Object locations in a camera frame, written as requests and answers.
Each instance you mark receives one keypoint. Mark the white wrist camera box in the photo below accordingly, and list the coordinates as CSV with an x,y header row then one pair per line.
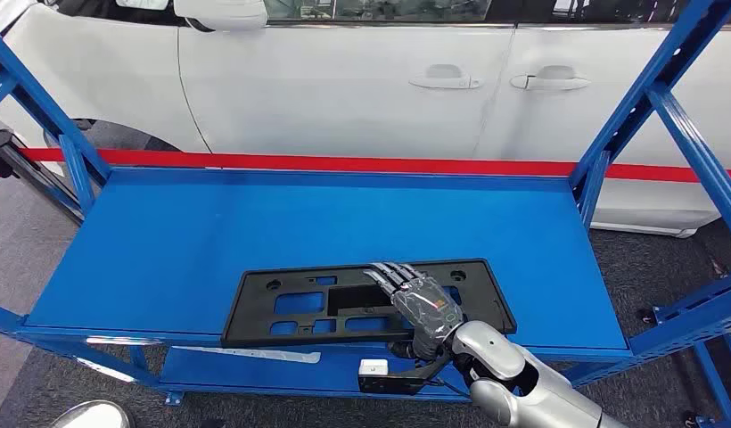
x,y
372,367

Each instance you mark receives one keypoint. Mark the black belt stanchion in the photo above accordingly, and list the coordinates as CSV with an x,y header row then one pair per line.
x,y
29,168

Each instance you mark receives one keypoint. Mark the black camera bracket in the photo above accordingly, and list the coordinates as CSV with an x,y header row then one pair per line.
x,y
389,385

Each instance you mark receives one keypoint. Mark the white car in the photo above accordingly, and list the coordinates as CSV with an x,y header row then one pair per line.
x,y
342,88

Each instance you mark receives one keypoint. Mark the black plastic frame part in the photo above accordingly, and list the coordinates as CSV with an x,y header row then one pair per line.
x,y
253,331

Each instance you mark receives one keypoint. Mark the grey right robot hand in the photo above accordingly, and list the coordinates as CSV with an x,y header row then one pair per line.
x,y
430,313

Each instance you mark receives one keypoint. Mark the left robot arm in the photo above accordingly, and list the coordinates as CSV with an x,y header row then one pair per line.
x,y
94,416

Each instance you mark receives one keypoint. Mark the red barrier belt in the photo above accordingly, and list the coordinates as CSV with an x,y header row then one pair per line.
x,y
342,163

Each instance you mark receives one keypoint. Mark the white car side mirror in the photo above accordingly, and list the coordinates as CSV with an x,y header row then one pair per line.
x,y
224,15

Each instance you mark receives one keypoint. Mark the blue metal shelf rack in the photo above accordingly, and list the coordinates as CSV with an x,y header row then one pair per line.
x,y
165,248

